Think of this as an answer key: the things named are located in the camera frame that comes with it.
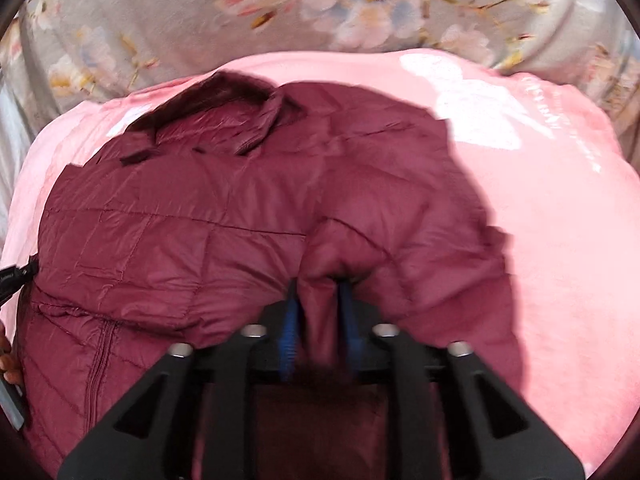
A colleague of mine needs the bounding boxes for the person's left hand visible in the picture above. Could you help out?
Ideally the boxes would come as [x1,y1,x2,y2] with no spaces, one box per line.
[0,322,23,387]

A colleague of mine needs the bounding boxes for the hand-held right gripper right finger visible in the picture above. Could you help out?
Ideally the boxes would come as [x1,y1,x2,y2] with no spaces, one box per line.
[337,280,586,480]

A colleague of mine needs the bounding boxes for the white satin sheet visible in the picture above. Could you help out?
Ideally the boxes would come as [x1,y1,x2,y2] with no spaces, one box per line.
[0,77,51,246]

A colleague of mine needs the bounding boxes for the pink fleece blanket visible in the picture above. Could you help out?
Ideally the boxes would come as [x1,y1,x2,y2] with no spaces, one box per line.
[2,47,640,476]

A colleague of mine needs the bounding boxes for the grey floral blanket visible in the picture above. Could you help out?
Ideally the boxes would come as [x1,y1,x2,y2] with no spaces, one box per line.
[0,0,640,128]

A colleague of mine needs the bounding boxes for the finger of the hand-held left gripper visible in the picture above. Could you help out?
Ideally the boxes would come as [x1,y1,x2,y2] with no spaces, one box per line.
[0,255,40,307]

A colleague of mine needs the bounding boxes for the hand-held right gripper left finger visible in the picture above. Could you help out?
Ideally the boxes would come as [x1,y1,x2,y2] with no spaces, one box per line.
[57,279,307,480]

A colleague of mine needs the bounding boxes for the maroon quilted puffer jacket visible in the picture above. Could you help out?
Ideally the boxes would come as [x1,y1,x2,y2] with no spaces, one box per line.
[15,71,526,480]

